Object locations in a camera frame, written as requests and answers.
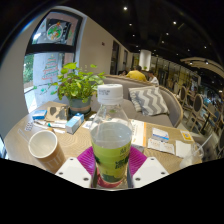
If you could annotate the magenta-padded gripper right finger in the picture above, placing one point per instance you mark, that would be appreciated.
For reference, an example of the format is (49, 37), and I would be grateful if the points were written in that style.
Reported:
(138, 161)

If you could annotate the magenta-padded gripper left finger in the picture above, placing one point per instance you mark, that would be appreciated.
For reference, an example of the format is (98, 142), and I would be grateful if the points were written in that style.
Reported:
(85, 161)

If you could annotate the green-labelled clear drink bottle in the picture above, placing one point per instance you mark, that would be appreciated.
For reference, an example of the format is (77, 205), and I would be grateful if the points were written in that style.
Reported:
(111, 150)

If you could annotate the white packet strip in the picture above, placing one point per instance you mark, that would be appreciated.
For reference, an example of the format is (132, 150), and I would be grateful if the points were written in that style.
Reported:
(161, 146)

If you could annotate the small blue white card box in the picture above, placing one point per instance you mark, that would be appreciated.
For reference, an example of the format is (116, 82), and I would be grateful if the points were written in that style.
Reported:
(160, 134)

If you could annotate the brown paper cup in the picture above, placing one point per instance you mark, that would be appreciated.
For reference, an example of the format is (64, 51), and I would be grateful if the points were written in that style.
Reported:
(50, 156)

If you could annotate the light blue tissue box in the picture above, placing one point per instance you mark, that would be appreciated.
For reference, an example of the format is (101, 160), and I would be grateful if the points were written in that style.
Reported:
(74, 123)

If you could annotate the grey curved sofa bench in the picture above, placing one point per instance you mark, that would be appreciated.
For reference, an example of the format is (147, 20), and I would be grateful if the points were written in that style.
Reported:
(146, 118)

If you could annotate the white paper napkin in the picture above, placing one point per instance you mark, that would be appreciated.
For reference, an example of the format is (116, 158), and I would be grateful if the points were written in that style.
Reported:
(182, 148)

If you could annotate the white pen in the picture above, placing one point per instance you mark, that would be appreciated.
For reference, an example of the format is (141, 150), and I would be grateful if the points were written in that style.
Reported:
(55, 125)

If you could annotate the small yellow card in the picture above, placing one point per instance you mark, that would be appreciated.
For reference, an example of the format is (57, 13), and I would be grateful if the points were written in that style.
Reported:
(186, 135)

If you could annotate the grey white chevron pillow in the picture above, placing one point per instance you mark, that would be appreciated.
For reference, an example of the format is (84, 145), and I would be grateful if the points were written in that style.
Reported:
(150, 100)

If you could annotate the silver blister pack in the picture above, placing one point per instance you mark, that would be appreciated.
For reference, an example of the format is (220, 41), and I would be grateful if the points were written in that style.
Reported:
(29, 126)

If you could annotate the green potted plant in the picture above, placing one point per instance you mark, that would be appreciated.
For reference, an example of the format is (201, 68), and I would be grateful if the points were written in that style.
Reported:
(78, 85)

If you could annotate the group of dining chairs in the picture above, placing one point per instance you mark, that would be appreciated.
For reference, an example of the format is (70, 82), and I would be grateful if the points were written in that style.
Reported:
(196, 103)

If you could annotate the person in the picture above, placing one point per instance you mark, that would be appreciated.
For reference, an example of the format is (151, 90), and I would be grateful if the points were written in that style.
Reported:
(153, 79)
(136, 75)

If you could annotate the colourful window poster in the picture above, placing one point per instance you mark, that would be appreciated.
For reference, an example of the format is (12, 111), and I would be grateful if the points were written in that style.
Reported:
(56, 30)

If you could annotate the group of ceiling spotlights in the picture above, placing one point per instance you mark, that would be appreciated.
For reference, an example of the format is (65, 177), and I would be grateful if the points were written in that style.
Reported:
(125, 8)

